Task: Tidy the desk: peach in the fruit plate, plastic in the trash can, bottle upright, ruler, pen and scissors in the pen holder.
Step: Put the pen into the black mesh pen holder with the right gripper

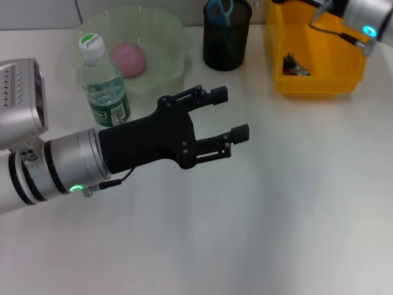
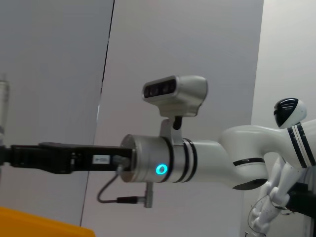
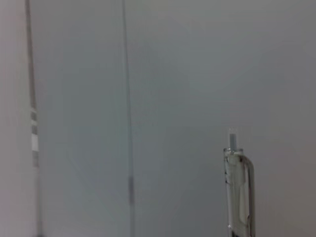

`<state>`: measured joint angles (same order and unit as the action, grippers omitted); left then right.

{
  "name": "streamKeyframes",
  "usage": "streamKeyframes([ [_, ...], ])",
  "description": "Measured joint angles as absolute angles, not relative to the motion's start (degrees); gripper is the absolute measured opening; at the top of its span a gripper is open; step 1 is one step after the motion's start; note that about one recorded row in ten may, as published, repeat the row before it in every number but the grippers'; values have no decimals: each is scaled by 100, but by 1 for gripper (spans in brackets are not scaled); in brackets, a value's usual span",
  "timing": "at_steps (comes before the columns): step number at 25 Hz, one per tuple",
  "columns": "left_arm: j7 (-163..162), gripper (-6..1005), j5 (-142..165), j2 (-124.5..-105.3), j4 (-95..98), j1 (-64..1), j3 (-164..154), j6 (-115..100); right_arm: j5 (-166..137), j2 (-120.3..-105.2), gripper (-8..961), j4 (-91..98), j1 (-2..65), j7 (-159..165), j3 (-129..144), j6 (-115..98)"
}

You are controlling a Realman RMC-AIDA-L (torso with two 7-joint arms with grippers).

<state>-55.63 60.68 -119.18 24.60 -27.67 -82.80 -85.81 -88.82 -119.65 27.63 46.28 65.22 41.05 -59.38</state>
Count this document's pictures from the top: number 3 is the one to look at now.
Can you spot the silver ballpoint pen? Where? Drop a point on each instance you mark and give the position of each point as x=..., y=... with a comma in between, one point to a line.
x=234, y=185

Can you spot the grey partition wall panel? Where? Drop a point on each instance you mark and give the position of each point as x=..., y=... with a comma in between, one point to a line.
x=81, y=123
x=12, y=123
x=197, y=74

